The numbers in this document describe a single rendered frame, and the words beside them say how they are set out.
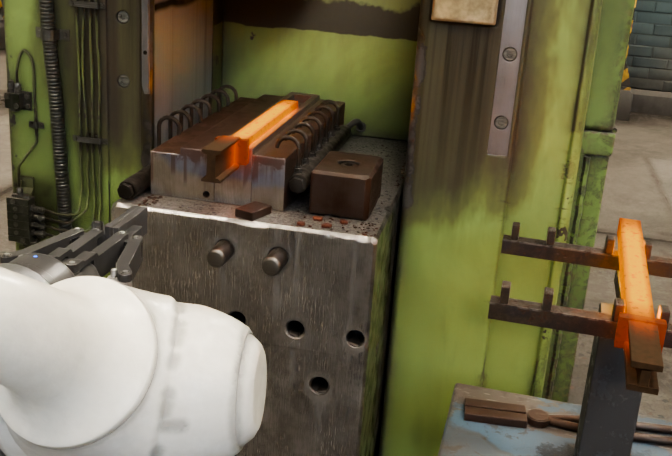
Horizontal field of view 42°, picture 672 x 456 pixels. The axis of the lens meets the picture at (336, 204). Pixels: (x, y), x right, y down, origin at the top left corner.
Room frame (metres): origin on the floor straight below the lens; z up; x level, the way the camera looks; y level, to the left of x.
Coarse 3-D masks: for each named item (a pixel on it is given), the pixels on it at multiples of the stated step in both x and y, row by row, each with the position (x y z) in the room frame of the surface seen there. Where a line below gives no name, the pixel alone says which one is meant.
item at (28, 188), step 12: (24, 180) 1.40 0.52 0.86; (24, 192) 1.40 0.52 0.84; (12, 204) 1.38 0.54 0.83; (24, 204) 1.37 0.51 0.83; (12, 216) 1.38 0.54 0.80; (24, 216) 1.37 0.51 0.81; (36, 216) 1.38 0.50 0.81; (12, 228) 1.38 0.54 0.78; (24, 228) 1.37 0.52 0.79; (12, 240) 1.38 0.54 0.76; (24, 240) 1.37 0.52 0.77; (36, 240) 1.38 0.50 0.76
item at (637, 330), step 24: (624, 240) 1.06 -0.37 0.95; (624, 264) 0.97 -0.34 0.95; (624, 288) 0.91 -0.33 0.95; (648, 288) 0.90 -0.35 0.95; (624, 312) 0.86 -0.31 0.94; (648, 312) 0.84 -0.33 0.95; (624, 336) 0.81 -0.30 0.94; (648, 336) 0.77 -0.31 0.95; (624, 360) 0.78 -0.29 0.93; (648, 360) 0.72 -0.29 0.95; (648, 384) 0.72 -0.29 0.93
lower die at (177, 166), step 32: (288, 96) 1.57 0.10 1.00; (192, 128) 1.36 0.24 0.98; (224, 128) 1.34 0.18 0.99; (288, 128) 1.36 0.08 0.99; (160, 160) 1.21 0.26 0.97; (192, 160) 1.21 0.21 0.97; (256, 160) 1.19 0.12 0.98; (288, 160) 1.20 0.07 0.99; (160, 192) 1.21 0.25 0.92; (192, 192) 1.20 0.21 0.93; (224, 192) 1.20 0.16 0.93; (256, 192) 1.19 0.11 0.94; (288, 192) 1.20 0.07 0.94
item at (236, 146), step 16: (272, 112) 1.39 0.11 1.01; (288, 112) 1.43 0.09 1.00; (256, 128) 1.28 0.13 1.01; (208, 144) 1.13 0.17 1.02; (224, 144) 1.13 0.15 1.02; (240, 144) 1.18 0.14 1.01; (208, 160) 1.10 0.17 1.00; (224, 160) 1.14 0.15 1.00; (240, 160) 1.18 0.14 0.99; (208, 176) 1.10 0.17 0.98; (224, 176) 1.12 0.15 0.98
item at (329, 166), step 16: (336, 160) 1.23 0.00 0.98; (352, 160) 1.24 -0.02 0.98; (368, 160) 1.24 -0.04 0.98; (320, 176) 1.17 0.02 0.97; (336, 176) 1.17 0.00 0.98; (352, 176) 1.16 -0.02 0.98; (368, 176) 1.16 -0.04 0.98; (320, 192) 1.17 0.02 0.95; (336, 192) 1.17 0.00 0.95; (352, 192) 1.16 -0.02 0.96; (368, 192) 1.16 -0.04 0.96; (320, 208) 1.17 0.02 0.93; (336, 208) 1.17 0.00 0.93; (352, 208) 1.16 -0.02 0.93; (368, 208) 1.16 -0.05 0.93
